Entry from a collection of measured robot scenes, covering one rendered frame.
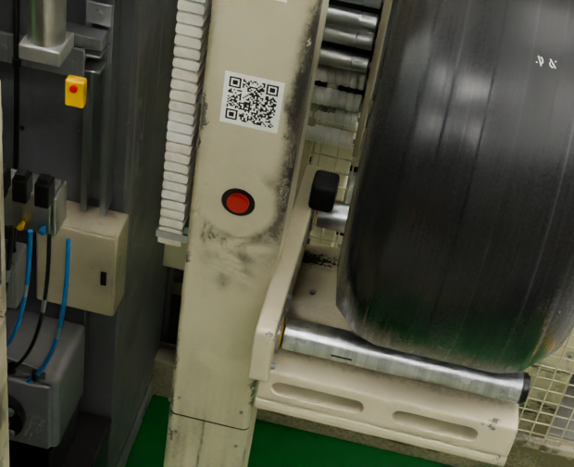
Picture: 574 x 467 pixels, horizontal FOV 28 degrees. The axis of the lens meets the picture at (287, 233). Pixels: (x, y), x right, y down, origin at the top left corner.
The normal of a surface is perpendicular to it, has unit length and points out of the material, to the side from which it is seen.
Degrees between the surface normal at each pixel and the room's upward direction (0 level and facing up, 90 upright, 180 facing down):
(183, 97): 90
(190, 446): 90
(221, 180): 90
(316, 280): 0
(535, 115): 47
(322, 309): 0
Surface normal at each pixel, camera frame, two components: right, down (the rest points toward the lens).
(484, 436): -0.19, 0.60
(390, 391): 0.14, -0.76
